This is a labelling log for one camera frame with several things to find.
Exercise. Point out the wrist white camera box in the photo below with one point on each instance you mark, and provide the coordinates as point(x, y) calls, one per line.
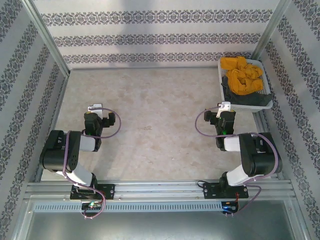
point(223, 106)
point(96, 107)

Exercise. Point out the grey metal sheet panel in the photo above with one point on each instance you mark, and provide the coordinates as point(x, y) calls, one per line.
point(160, 227)

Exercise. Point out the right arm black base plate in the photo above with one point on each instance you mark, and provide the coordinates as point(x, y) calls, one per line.
point(211, 191)

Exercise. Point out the orange t-shirt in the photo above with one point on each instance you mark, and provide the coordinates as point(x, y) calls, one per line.
point(240, 80)

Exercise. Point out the aluminium frame post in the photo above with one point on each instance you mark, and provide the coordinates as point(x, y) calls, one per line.
point(270, 30)
point(47, 37)

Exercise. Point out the dark grey t-shirt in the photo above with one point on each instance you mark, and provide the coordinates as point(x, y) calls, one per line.
point(245, 100)

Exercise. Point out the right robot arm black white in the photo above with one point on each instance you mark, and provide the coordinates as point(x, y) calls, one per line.
point(260, 160)

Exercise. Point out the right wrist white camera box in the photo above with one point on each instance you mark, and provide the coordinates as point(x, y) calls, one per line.
point(223, 106)

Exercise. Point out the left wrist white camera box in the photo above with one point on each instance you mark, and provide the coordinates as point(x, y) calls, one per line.
point(96, 107)

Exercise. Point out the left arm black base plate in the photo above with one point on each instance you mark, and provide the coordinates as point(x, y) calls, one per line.
point(108, 191)

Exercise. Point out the aluminium mounting rail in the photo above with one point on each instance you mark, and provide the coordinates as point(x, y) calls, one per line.
point(160, 190)

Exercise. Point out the white plastic mesh basket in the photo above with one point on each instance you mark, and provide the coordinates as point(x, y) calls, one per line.
point(250, 108)

